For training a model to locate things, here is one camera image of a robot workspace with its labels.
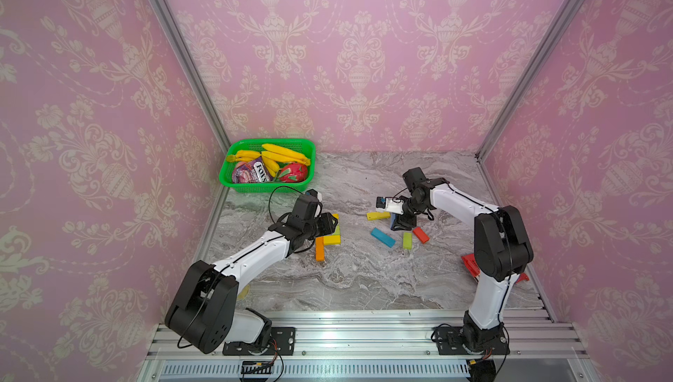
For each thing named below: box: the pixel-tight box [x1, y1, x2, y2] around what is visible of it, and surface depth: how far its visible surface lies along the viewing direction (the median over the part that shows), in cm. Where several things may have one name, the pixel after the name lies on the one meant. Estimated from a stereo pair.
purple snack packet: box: [232, 155, 275, 184], surface depth 108 cm
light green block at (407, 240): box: [402, 232, 413, 250], surface depth 94 cm
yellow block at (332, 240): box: [323, 234, 341, 246], surface depth 96 cm
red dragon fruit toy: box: [278, 162, 308, 184], surface depth 106 cm
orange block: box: [315, 236, 326, 262], surface depth 94 cm
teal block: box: [369, 227, 397, 248], surface depth 96 cm
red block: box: [411, 226, 430, 245], surface depth 96 cm
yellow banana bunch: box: [226, 143, 312, 178], surface depth 112 cm
